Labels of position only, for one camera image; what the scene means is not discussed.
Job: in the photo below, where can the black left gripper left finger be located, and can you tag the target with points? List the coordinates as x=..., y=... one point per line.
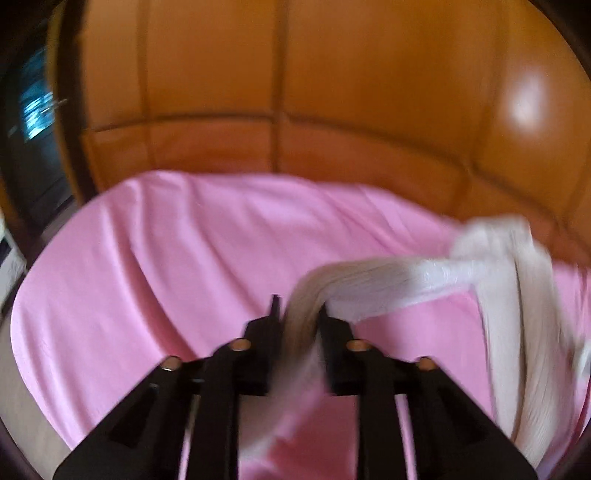
x=181, y=420

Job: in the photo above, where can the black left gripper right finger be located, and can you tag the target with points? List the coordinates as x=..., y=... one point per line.
x=414, y=421

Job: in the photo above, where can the white knitted sweater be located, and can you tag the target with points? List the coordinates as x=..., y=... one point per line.
x=534, y=355

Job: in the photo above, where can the pink bed sheet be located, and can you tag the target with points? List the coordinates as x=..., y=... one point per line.
x=174, y=264

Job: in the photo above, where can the white appliance at left edge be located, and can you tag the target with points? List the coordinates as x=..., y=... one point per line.
x=13, y=268

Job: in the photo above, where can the dark door with window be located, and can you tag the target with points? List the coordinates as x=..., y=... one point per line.
x=30, y=160

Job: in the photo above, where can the wooden wardrobe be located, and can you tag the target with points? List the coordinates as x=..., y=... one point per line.
x=469, y=108

